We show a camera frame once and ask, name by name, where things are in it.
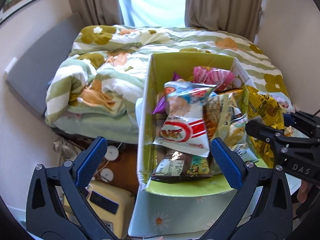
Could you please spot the grey headboard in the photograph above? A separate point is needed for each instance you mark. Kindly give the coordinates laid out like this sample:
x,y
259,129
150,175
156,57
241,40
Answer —
x,y
28,79

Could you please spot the beige left curtain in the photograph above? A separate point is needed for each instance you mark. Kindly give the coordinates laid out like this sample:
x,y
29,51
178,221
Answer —
x,y
98,12

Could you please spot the yellow cushion with phone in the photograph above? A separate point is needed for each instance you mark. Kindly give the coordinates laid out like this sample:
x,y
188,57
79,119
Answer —
x,y
113,205

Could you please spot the blue red white snack bag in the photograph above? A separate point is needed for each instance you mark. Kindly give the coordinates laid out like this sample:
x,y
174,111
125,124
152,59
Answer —
x,y
184,129

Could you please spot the purple snack bag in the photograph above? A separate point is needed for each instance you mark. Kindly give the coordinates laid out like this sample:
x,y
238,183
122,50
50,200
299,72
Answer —
x,y
161,105

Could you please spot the floral striped duvet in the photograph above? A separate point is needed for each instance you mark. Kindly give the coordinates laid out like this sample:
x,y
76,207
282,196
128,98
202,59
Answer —
x,y
94,91

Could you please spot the yellow chocolate snack bag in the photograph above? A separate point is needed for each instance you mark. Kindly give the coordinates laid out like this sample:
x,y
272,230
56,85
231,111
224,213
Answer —
x,y
265,110

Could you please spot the pink striped snack bag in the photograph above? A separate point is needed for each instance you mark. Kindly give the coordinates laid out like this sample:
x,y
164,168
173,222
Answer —
x,y
213,76

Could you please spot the beige right curtain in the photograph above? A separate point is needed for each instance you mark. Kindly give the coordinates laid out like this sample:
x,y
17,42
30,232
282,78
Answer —
x,y
240,17

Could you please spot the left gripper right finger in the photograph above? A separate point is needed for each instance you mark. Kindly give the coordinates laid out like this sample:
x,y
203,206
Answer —
x,y
261,207

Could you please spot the grey potato chips bag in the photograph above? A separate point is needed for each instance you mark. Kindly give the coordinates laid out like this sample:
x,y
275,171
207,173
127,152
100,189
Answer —
x,y
225,118

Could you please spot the beige curtain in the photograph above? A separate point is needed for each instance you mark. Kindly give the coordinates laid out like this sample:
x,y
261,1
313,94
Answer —
x,y
240,17
98,12

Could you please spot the brown snack bag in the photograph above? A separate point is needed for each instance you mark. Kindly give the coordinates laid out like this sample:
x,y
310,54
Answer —
x,y
177,166

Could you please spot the green cardboard box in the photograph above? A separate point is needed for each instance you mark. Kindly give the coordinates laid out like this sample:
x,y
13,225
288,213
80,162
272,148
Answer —
x,y
162,66

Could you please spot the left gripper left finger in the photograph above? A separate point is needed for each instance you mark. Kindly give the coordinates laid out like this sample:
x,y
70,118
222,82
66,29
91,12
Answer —
x,y
56,207

